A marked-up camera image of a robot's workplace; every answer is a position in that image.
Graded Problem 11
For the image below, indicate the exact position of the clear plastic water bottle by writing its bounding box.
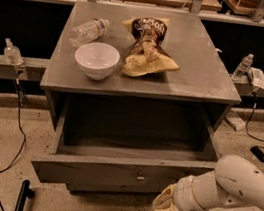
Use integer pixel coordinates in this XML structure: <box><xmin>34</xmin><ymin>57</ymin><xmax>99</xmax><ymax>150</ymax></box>
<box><xmin>67</xmin><ymin>19</ymin><xmax>110</xmax><ymax>48</ymax></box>

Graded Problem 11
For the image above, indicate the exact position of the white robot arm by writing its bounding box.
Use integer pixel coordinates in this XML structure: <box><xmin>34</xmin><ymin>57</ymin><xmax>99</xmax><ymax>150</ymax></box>
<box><xmin>152</xmin><ymin>155</ymin><xmax>264</xmax><ymax>211</ymax></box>

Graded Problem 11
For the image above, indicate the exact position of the yellow brown chip bag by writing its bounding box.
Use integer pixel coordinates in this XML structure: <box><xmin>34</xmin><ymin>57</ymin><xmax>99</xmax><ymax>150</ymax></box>
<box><xmin>122</xmin><ymin>17</ymin><xmax>179</xmax><ymax>77</ymax></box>

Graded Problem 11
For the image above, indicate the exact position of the small clear bottle on left rail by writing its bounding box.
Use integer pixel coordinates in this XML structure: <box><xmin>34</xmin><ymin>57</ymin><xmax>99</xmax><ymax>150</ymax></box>
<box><xmin>3</xmin><ymin>38</ymin><xmax>24</xmax><ymax>66</ymax></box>

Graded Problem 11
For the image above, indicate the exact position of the white box under rail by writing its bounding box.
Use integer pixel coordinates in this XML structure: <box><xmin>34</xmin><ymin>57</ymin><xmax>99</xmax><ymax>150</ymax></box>
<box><xmin>225</xmin><ymin>111</ymin><xmax>245</xmax><ymax>131</ymax></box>

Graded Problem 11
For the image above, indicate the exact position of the grey top drawer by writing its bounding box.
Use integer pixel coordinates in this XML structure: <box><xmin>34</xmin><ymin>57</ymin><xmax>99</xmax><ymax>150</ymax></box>
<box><xmin>32</xmin><ymin>94</ymin><xmax>219</xmax><ymax>193</ymax></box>

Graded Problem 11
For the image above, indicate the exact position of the grey wooden drawer cabinet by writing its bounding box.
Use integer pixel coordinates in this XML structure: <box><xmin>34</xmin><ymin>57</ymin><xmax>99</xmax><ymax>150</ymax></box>
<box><xmin>22</xmin><ymin>0</ymin><xmax>256</xmax><ymax>211</ymax></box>

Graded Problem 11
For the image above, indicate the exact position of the black power adapter right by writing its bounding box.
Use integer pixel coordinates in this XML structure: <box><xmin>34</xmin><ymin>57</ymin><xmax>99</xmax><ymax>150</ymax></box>
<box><xmin>250</xmin><ymin>146</ymin><xmax>264</xmax><ymax>162</ymax></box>

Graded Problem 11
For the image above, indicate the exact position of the black cable on left floor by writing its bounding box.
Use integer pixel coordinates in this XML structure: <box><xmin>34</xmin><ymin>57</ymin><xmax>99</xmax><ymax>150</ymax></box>
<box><xmin>0</xmin><ymin>63</ymin><xmax>40</xmax><ymax>211</ymax></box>

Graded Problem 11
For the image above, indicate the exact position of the black post bottom left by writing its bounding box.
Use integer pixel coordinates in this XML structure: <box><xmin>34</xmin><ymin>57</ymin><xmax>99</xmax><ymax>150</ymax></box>
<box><xmin>14</xmin><ymin>179</ymin><xmax>35</xmax><ymax>211</ymax></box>

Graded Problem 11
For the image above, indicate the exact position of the small water bottle right rail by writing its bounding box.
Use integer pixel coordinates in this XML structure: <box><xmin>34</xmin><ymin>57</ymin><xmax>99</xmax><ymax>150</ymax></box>
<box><xmin>231</xmin><ymin>53</ymin><xmax>254</xmax><ymax>81</ymax></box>

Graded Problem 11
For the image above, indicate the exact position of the white packet on right rail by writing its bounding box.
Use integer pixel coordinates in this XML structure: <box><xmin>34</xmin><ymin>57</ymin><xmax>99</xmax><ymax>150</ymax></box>
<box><xmin>247</xmin><ymin>67</ymin><xmax>264</xmax><ymax>89</ymax></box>

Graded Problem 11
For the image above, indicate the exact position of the white ceramic bowl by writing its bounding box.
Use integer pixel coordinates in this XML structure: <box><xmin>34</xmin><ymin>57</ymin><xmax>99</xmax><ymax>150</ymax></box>
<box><xmin>74</xmin><ymin>42</ymin><xmax>120</xmax><ymax>80</ymax></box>

